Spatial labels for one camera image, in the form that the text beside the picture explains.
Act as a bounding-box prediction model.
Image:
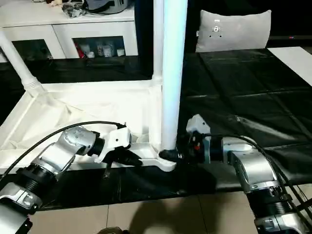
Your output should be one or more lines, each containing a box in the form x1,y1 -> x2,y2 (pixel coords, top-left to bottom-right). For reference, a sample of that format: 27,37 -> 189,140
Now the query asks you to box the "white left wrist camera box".
97,125 -> 133,164

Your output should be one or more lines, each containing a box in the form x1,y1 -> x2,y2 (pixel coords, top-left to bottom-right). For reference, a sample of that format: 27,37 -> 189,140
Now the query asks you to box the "grey bag with black strap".
84,0 -> 135,15

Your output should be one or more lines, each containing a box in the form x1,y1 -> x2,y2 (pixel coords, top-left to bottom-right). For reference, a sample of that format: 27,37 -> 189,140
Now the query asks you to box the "white flat board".
267,46 -> 312,75

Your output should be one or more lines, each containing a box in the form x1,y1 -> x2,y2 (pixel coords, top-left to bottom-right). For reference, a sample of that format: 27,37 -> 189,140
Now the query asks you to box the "grey pillow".
196,10 -> 272,53

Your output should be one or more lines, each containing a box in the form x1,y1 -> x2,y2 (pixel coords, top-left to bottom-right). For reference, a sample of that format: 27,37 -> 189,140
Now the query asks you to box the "white plastic table top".
0,78 -> 178,172

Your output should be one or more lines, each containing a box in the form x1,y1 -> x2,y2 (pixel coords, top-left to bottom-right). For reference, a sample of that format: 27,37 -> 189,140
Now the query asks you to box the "white sideboard cabinet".
0,0 -> 138,61

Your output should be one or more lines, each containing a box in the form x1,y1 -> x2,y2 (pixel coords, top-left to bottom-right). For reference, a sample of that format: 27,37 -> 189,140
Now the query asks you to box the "colourful clutter bundle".
33,0 -> 88,18

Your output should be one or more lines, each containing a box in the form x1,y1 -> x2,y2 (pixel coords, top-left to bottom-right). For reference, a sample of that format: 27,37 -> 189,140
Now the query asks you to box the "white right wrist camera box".
186,114 -> 212,138

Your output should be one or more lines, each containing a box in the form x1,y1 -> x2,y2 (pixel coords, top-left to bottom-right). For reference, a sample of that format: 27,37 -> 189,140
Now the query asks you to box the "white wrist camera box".
186,114 -> 212,138
97,125 -> 133,164

